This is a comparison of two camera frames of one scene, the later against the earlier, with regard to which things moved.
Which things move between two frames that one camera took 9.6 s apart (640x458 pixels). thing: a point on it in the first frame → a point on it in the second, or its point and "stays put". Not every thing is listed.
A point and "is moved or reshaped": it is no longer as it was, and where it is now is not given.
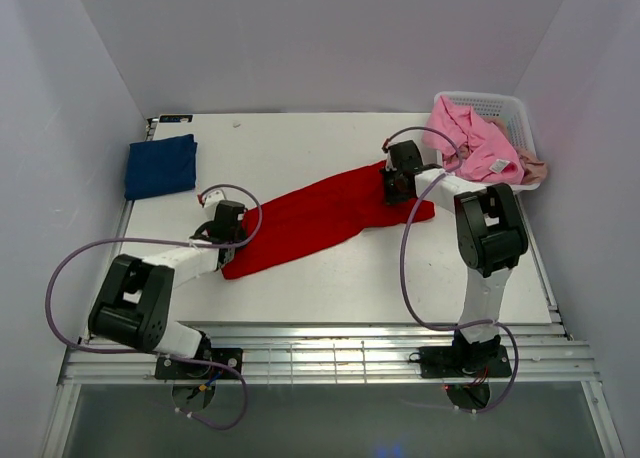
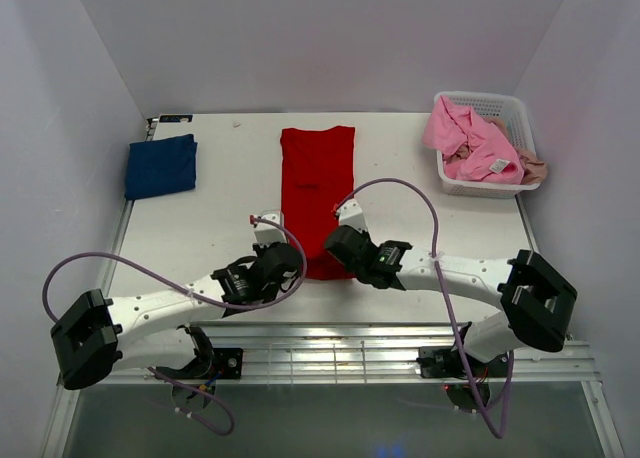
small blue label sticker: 176,118 stays put
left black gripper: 233,233 → 279,257
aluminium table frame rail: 542,354 stays put
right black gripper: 393,187 → 340,240
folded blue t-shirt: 160,166 stays put
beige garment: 535,171 stays put
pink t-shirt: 471,146 stays put
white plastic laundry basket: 513,113 stays put
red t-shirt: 293,226 is moved or reshaped
